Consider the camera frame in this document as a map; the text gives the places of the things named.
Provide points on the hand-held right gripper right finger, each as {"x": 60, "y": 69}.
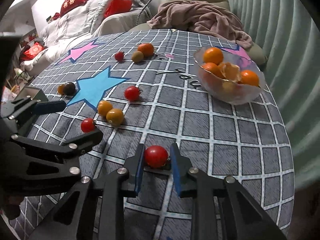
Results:
{"x": 175, "y": 172}

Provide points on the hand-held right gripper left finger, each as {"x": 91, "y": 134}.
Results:
{"x": 140, "y": 170}

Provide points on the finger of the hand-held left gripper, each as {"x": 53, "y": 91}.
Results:
{"x": 50, "y": 106}
{"x": 82, "y": 138}

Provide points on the dark green framed tray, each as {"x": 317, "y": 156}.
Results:
{"x": 37, "y": 95}

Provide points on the red cherry tomato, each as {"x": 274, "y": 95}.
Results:
{"x": 131, "y": 93}
{"x": 119, "y": 56}
{"x": 88, "y": 125}
{"x": 156, "y": 156}

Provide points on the pink plastic bag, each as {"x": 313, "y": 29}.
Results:
{"x": 8, "y": 93}

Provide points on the yellow cherry tomato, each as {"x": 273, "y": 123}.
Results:
{"x": 60, "y": 89}
{"x": 115, "y": 117}
{"x": 105, "y": 107}

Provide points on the dark purple cherry tomato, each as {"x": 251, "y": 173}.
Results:
{"x": 70, "y": 88}

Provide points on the red patterned cushion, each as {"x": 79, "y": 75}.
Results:
{"x": 33, "y": 52}

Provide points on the white quilt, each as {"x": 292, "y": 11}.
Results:
{"x": 75, "y": 27}

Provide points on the clear glass bowl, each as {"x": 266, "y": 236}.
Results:
{"x": 237, "y": 97}

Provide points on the green cherry tomato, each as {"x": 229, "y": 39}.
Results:
{"x": 137, "y": 56}

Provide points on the large red printed pillow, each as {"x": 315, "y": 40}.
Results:
{"x": 75, "y": 2}

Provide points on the white covered sofa chair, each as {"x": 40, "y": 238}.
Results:
{"x": 117, "y": 25}

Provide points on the peeled tangerine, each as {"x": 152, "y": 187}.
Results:
{"x": 230, "y": 71}

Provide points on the plain red pillow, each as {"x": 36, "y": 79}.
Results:
{"x": 117, "y": 6}

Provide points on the pink throw blanket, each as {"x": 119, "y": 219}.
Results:
{"x": 200, "y": 17}

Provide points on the pale green curtain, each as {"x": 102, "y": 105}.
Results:
{"x": 287, "y": 42}

